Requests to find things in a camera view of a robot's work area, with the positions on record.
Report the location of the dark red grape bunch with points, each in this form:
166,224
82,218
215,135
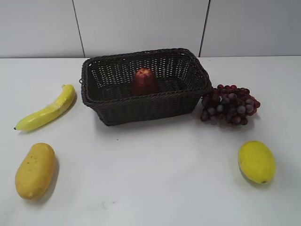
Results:
229,103

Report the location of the yellow banana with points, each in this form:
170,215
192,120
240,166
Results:
50,112

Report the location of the yellow lemon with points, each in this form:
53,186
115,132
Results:
257,162

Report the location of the red apple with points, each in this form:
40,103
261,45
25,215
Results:
144,83

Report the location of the black wicker basket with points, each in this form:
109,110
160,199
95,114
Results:
107,85

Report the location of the yellow orange mango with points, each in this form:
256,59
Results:
35,173

